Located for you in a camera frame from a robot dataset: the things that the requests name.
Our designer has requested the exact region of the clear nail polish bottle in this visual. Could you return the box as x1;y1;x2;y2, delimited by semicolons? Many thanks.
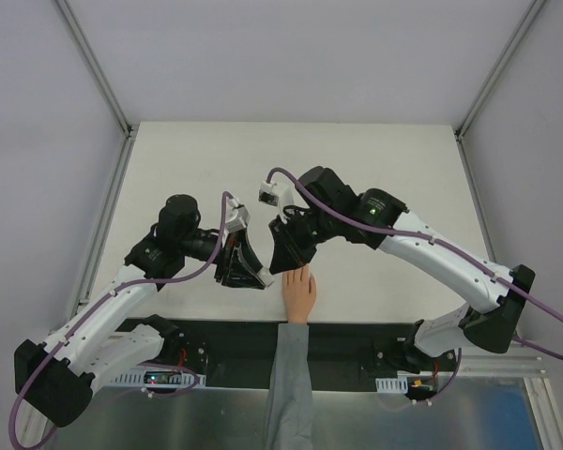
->
258;267;276;287

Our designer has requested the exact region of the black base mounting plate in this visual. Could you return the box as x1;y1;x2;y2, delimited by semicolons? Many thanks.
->
69;316;522;390

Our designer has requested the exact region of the left aluminium frame post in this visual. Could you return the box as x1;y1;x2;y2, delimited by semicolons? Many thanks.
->
52;0;136;139

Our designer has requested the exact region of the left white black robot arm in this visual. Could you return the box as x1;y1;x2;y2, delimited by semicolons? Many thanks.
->
14;192;273;428

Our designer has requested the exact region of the right white cable duct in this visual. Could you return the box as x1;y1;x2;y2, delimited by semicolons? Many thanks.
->
375;375;409;395

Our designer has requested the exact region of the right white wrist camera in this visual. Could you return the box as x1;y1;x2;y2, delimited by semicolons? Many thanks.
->
258;181;295;210

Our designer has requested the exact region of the mannequin hand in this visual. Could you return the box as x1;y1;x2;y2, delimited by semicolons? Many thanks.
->
281;265;317;324

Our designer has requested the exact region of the aluminium frame post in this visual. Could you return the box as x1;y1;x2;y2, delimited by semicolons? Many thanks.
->
52;0;136;139
454;0;550;143

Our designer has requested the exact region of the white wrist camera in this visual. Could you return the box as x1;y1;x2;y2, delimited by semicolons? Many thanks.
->
224;197;250;233
258;181;295;210

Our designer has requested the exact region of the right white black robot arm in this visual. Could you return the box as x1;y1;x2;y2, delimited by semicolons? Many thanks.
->
259;166;535;373

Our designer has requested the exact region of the grey sleeved forearm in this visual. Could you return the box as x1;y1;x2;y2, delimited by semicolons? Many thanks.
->
264;323;314;449

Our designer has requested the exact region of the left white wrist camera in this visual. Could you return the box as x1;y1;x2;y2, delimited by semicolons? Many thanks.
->
224;197;250;233

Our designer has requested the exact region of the right aluminium frame post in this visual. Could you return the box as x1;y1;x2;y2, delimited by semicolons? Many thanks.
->
454;0;550;143

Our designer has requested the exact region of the left white cable duct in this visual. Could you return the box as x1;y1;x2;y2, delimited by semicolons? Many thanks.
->
109;368;205;390

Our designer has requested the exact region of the white cable duct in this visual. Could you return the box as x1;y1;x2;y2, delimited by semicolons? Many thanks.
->
109;368;205;390
375;375;409;395

